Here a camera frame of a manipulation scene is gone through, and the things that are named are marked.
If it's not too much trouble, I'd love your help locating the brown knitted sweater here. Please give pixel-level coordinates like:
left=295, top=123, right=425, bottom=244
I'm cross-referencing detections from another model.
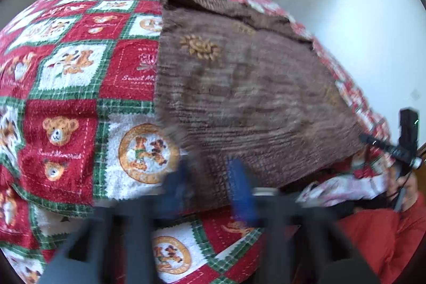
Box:
left=155, top=0, right=365, bottom=211

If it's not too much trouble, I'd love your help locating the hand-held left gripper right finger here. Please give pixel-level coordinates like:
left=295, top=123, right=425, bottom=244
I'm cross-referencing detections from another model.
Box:
left=226, top=158, right=380, bottom=284

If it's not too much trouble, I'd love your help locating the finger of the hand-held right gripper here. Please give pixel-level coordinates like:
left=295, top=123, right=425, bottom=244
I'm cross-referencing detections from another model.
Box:
left=359, top=134, right=389, bottom=153

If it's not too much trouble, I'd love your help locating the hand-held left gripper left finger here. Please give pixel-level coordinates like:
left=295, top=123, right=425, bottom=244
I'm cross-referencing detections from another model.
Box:
left=38, top=160, right=197, bottom=284

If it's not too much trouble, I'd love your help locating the person's right hand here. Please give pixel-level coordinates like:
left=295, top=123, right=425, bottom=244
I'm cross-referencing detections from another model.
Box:
left=403, top=168, right=426, bottom=209

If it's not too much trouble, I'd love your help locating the person's red clothing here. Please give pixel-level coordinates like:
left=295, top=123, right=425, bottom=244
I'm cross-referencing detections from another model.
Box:
left=339, top=200, right=426, bottom=284

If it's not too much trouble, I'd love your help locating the pink white floral cloth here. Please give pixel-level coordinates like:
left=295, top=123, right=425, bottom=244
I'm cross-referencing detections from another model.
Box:
left=296, top=170, right=391, bottom=209

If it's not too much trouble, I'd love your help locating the red green bear printed blanket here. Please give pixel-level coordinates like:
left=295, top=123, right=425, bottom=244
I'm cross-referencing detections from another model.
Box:
left=0, top=0, right=393, bottom=284

